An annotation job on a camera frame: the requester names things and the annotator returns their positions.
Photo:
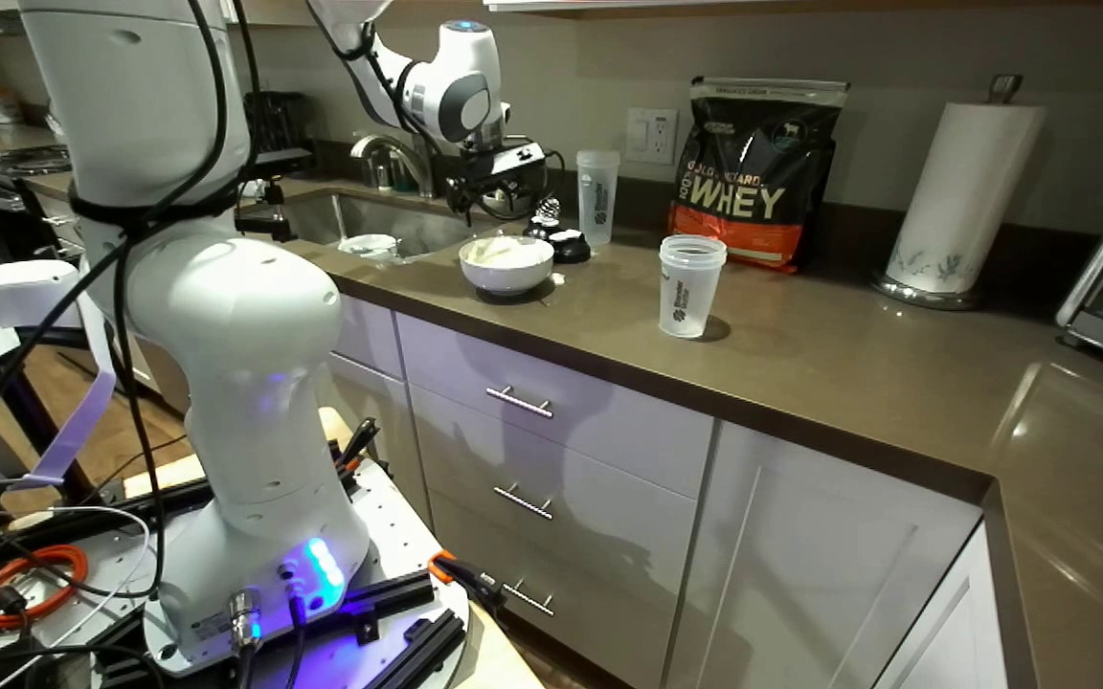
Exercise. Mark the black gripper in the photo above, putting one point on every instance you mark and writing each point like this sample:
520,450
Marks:
488,182

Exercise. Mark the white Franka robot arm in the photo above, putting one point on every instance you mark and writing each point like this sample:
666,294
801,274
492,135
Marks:
247,329

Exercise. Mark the white powder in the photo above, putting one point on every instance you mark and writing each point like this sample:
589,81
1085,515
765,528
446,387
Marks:
509,248

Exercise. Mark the white ceramic bowl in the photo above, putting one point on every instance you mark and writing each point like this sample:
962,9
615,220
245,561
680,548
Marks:
509,269

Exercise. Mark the small black shaker lid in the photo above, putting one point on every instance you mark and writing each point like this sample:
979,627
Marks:
568,245

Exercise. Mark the tall translucent shaker cup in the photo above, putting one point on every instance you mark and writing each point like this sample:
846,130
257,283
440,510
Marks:
601,196

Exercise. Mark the steel kitchen sink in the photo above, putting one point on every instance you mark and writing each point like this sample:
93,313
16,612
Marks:
382,215

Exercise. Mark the chrome kitchen faucet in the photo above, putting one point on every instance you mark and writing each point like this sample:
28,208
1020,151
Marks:
384,158

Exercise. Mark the white dish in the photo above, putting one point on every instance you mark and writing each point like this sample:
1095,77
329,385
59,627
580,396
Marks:
371,245

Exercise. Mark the small translucent white shaker cup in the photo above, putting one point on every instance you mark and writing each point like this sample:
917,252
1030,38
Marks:
691,288

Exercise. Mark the black countertop appliance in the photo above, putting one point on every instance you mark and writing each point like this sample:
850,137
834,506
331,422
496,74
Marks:
282,135

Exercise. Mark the black red whey protein bag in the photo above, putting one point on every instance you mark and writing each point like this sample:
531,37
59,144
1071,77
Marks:
757,178

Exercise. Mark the perforated metal robot table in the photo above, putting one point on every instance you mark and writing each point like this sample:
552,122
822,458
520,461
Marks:
425,520

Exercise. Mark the white lower cabinets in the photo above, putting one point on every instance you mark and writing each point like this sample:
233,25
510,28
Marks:
707,537

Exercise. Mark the paper towel roll on holder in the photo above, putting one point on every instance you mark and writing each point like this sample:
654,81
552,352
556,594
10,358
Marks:
960,194

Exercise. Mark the white double wall outlet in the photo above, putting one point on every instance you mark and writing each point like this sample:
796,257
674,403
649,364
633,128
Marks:
654,135

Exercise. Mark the black metal rail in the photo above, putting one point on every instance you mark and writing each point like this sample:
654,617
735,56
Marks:
419,643

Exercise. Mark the white curved frame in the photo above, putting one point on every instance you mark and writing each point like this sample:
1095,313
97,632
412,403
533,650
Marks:
16,367

